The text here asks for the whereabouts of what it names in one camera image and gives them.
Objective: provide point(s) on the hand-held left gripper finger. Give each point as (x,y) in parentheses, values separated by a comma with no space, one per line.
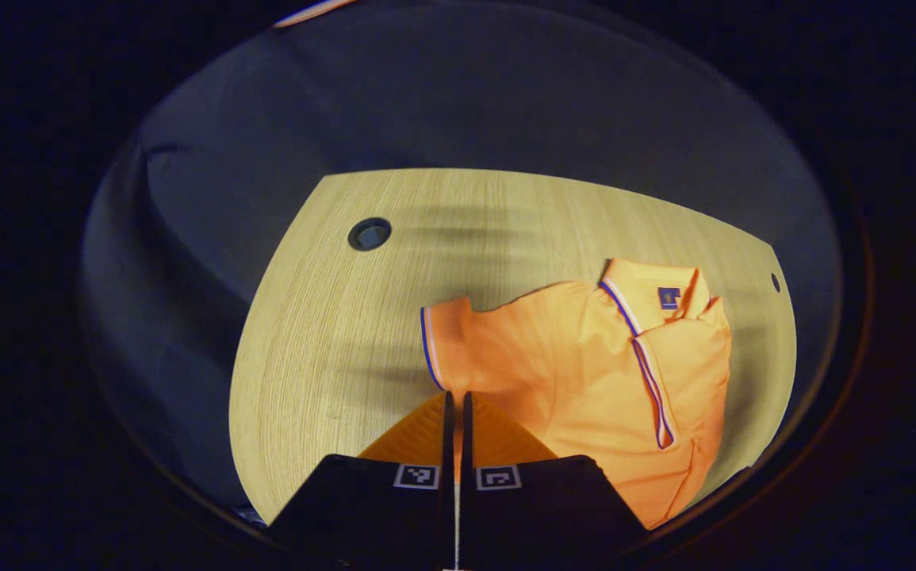
(449,444)
(467,444)

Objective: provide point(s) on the black backdrop cloth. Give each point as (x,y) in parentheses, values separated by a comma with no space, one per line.
(505,95)

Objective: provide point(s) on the orange T-shirt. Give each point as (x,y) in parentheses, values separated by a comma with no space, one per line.
(569,373)

